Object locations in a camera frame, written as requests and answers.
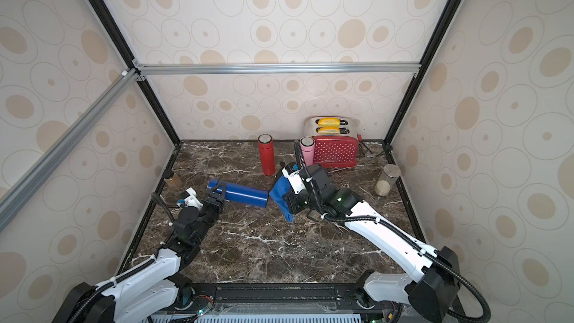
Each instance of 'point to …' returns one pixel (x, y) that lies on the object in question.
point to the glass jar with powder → (388, 177)
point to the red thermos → (267, 153)
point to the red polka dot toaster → (336, 140)
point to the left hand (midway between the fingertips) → (232, 186)
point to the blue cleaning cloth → (277, 194)
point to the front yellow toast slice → (329, 128)
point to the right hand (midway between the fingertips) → (282, 200)
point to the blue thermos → (239, 194)
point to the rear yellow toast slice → (329, 122)
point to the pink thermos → (307, 147)
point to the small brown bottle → (174, 182)
